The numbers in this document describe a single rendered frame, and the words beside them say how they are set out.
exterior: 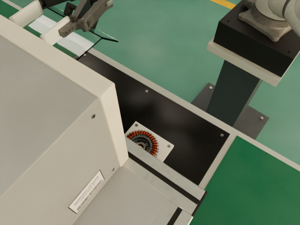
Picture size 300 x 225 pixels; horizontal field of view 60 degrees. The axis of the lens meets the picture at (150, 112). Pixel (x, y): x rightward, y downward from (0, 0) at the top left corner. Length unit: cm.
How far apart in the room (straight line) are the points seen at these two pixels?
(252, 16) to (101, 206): 90
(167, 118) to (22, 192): 67
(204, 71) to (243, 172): 128
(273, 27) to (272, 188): 57
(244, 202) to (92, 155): 59
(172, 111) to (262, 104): 117
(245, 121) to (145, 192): 147
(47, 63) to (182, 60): 183
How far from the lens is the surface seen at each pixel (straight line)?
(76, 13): 56
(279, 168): 91
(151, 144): 78
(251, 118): 187
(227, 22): 109
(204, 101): 185
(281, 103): 204
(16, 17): 59
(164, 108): 89
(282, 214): 87
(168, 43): 220
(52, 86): 28
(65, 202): 35
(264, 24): 109
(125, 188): 43
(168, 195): 42
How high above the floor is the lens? 153
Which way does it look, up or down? 59 degrees down
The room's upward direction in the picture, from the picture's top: straight up
